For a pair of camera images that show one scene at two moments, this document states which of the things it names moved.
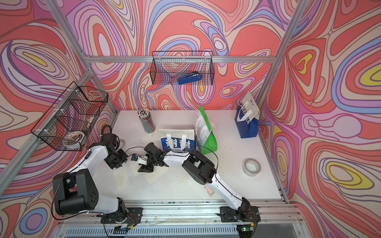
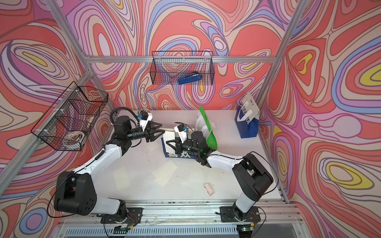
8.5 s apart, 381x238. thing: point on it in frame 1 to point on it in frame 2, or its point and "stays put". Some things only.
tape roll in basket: x=77 y=136 stays put
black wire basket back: x=167 y=67 stays put
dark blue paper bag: x=246 y=128 stays put
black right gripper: x=145 y=168 to x=173 y=141
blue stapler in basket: x=191 y=77 stays put
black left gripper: x=123 y=158 to x=150 y=138
